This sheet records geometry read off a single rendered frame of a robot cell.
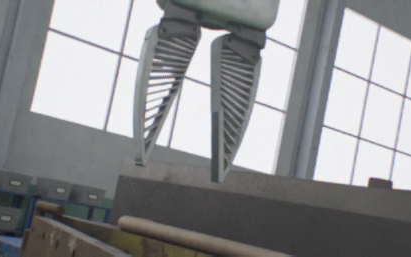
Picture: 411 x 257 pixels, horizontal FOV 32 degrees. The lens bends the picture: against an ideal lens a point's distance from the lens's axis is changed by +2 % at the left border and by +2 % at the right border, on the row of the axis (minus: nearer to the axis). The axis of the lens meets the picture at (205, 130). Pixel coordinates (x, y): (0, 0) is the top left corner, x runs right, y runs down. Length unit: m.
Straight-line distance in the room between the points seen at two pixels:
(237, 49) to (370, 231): 0.28
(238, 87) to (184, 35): 0.07
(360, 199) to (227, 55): 0.27
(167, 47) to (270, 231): 0.35
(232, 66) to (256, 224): 0.33
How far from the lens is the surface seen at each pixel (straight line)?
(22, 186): 9.25
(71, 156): 10.70
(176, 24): 0.59
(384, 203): 0.78
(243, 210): 0.92
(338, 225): 0.81
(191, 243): 0.89
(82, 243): 0.82
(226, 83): 0.61
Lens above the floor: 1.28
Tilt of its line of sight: 6 degrees up
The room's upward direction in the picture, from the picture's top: 11 degrees clockwise
